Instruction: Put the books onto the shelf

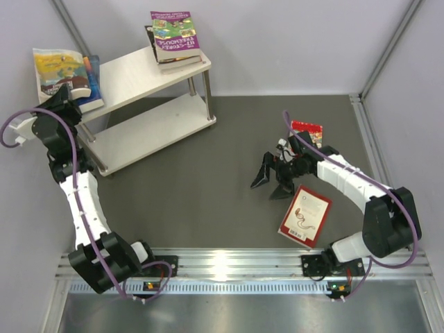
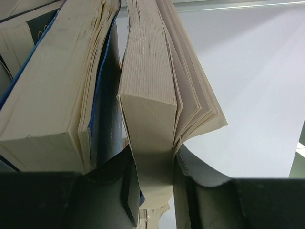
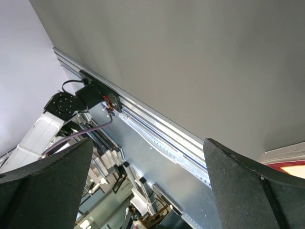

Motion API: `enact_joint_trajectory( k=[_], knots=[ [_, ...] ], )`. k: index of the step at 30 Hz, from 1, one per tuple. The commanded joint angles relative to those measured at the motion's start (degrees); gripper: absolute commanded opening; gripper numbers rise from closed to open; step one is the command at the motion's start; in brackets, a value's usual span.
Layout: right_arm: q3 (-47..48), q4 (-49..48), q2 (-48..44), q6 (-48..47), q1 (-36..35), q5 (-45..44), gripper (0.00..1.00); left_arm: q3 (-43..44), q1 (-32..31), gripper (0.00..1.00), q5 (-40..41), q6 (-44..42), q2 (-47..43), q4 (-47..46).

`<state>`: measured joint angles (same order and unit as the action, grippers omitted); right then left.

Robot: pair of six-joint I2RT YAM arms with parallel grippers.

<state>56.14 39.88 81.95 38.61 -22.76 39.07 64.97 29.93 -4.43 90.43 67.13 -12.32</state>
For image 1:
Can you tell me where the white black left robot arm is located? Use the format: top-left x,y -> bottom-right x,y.
31,84 -> 157,294

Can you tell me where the aluminium front rail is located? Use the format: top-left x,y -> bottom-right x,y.
55,246 -> 434,296

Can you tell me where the blue Jane Eyre book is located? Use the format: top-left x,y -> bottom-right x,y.
76,55 -> 105,114

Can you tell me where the purple storey treehouse book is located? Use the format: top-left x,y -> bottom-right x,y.
151,11 -> 200,62

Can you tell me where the light teal paperback book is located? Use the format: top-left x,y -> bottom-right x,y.
33,48 -> 92,103

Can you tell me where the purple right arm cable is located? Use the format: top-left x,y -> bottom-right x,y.
282,110 -> 420,302

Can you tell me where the black treehouse book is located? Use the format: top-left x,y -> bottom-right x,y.
144,26 -> 160,65

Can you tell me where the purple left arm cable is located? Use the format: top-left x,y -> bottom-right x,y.
0,108 -> 174,301

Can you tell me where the red storey treehouse book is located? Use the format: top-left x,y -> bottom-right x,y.
157,56 -> 202,74

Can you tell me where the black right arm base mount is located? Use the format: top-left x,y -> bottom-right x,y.
300,255 -> 365,281

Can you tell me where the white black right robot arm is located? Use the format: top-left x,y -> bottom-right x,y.
251,131 -> 422,275

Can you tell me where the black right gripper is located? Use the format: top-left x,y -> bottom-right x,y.
251,152 -> 309,200

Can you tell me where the white two-tier shelf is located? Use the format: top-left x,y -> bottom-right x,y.
80,46 -> 216,176

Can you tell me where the red Edward Tulane book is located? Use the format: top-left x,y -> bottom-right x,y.
277,185 -> 332,248

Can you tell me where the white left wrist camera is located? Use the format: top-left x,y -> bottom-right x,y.
8,117 -> 37,146

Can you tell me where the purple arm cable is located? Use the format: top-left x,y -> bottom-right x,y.
0,108 -> 174,301
282,110 -> 420,302

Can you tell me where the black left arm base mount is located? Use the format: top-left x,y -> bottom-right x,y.
134,255 -> 179,278

